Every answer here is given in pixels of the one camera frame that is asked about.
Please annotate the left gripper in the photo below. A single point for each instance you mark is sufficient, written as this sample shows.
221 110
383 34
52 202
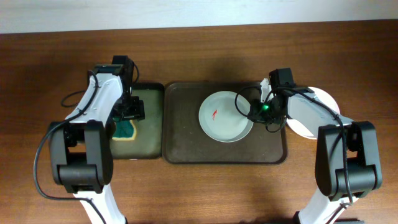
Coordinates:
134 109

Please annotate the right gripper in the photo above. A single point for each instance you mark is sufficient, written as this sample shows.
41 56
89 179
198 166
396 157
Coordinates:
255 115

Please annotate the green yellow sponge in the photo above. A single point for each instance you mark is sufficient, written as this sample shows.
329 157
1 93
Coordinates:
125 131

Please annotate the white plate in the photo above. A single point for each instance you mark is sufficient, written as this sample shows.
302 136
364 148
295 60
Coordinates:
323 96
222 117

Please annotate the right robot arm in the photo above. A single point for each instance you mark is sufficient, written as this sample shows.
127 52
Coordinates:
347 164

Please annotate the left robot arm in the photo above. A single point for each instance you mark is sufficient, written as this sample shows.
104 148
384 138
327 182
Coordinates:
80 152

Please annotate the black water tray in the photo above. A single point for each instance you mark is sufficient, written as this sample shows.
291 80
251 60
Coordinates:
148 142

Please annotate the brown serving tray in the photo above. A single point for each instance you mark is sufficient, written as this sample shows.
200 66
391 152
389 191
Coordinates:
184 141

